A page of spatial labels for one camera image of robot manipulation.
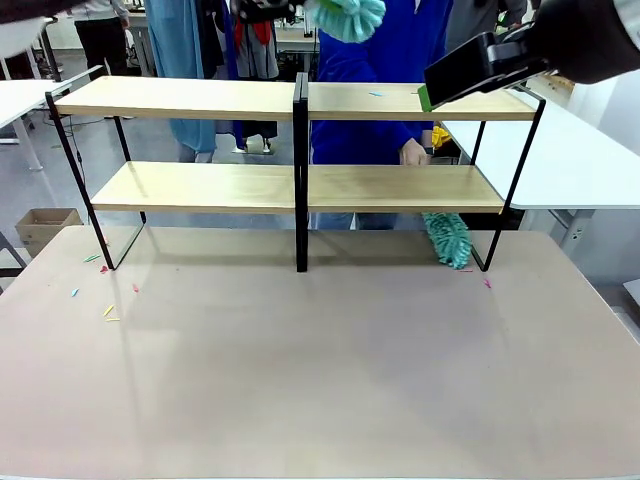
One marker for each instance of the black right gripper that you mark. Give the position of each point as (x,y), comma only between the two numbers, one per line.
(585,40)

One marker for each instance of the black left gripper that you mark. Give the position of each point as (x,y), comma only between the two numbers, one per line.
(265,10)

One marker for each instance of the green teal microfiber duster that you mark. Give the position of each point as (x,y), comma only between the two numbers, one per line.
(450,240)

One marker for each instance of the person left hand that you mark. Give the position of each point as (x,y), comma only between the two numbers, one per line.
(415,152)

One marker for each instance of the person in grey jacket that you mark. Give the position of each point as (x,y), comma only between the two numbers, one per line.
(472,20)

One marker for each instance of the person in blue sweater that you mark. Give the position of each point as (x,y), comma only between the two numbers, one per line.
(365,55)

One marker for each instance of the person in grey red clothes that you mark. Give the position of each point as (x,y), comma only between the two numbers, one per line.
(255,47)

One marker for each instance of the yellow cloth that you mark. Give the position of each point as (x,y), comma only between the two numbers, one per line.
(440,137)

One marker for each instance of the large white table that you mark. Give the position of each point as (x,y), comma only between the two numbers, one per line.
(560,160)

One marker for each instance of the person in light blue gown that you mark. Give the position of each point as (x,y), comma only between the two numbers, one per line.
(187,65)

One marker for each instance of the person in black trousers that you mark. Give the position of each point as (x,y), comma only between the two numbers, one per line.
(102,35)

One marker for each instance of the small white table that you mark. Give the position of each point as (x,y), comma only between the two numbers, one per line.
(25,100)

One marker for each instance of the green paper scrap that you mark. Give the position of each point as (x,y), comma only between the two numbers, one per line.
(91,258)

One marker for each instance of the cardboard box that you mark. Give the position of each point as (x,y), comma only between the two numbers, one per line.
(47,227)

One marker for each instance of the wooden two-tier shelf black frame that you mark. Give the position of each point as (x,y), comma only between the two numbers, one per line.
(300,185)

